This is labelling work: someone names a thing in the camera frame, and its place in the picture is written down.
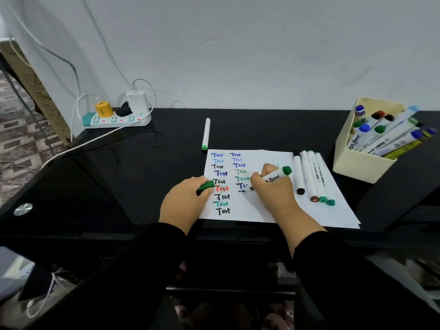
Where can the green marker cap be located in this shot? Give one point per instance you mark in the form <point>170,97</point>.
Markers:
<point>206,186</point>

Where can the bunch of assorted coloured markers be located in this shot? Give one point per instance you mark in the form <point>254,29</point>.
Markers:
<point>388,133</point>

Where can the white marker with black cap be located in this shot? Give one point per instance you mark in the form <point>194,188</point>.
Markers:
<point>298,175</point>

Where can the person's left thumb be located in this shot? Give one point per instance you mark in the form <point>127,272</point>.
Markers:
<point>207,196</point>

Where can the person's right hand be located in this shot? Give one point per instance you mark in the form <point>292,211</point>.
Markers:
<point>275,195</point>

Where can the white marker with brown cap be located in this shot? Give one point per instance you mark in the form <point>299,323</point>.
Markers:
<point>308,175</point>

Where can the white charger plug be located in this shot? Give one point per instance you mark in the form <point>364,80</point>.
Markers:
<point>136,101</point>

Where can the person's left hand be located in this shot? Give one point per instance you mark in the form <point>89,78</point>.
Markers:
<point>180,204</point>

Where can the person's right thumb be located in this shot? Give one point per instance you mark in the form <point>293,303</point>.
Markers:
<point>257,180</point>

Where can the white marker with green end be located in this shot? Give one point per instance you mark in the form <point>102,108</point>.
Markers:
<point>279,174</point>

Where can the yellow plug adapter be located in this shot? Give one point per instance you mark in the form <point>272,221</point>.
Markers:
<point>103,109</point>

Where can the white paper sheet with writing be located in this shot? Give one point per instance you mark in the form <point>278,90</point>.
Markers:
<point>247,209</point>

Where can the white power strip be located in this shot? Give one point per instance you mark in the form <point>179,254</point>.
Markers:
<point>118,119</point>

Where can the wooden frame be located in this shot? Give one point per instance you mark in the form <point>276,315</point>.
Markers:
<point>32,85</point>

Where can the person's left forearm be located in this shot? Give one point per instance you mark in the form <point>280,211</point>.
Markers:
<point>130,274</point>

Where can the white marker with green cap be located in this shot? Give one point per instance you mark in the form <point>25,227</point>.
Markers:
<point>206,133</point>
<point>326,183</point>
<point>317,178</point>

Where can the black plug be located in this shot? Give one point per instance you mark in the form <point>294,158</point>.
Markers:
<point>124,109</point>

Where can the cream plastic organizer box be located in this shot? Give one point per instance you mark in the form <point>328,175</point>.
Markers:
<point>361,161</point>

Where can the silver round table fitting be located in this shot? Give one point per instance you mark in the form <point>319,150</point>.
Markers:
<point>23,209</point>

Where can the person's right forearm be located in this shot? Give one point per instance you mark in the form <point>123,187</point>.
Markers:
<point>330,271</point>

